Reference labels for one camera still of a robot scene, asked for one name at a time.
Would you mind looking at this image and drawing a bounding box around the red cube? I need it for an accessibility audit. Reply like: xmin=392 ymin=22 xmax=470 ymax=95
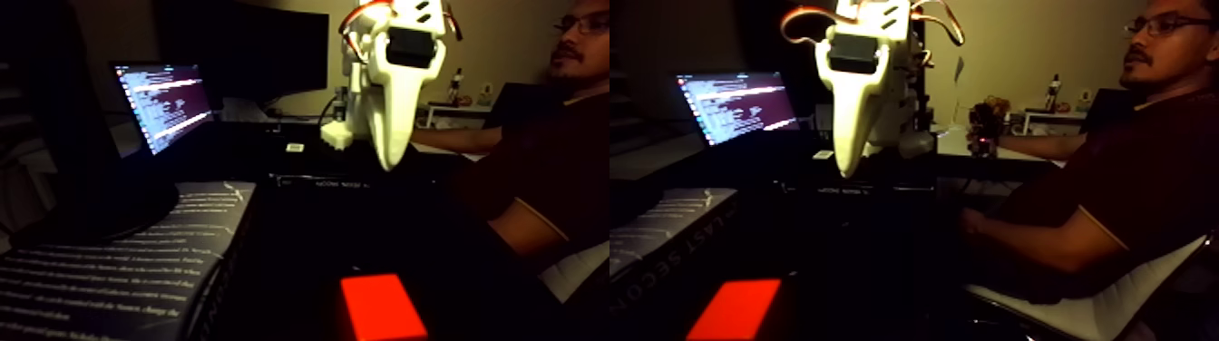
xmin=339 ymin=273 xmax=430 ymax=341

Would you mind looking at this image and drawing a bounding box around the person's hand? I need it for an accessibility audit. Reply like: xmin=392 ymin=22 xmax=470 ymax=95
xmin=960 ymin=207 xmax=994 ymax=241

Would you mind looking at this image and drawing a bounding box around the white shelf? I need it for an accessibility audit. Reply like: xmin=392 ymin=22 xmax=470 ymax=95
xmin=424 ymin=100 xmax=496 ymax=130

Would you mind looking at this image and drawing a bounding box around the black flat box, small lettering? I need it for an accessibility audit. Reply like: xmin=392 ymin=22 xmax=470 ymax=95
xmin=269 ymin=169 xmax=458 ymax=197

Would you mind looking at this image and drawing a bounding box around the black computer monitor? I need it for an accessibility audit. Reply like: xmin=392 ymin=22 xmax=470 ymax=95
xmin=157 ymin=0 xmax=330 ymax=106

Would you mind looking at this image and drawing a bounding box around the open laptop with lit screen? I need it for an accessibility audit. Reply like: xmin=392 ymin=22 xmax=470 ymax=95
xmin=112 ymin=62 xmax=219 ymax=159

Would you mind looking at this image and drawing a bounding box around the black box with white text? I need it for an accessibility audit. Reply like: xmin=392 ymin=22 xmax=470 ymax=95
xmin=0 ymin=180 xmax=258 ymax=341

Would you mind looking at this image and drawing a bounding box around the white chair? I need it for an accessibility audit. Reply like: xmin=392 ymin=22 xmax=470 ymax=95
xmin=966 ymin=233 xmax=1211 ymax=341

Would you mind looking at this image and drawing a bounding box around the person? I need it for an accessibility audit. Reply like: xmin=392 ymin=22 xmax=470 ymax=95
xmin=960 ymin=0 xmax=1219 ymax=306

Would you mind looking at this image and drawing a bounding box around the orange servo cable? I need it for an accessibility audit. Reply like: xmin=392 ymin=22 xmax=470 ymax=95
xmin=338 ymin=0 xmax=394 ymax=58

